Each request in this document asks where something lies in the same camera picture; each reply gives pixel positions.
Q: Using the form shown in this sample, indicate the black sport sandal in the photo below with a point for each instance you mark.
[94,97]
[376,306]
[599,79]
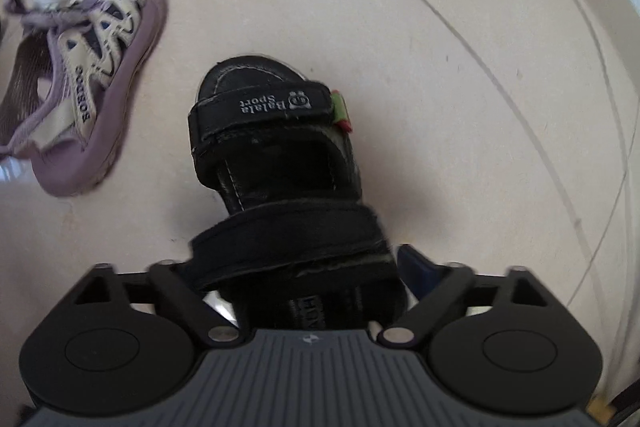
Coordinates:
[280,167]

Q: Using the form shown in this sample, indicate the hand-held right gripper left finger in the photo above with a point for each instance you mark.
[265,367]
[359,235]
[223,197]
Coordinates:
[175,287]

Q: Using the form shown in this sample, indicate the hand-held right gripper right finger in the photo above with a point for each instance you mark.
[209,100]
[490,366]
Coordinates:
[415,267]

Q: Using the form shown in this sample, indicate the purple mesh sneaker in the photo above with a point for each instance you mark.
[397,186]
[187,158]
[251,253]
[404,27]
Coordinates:
[115,107]

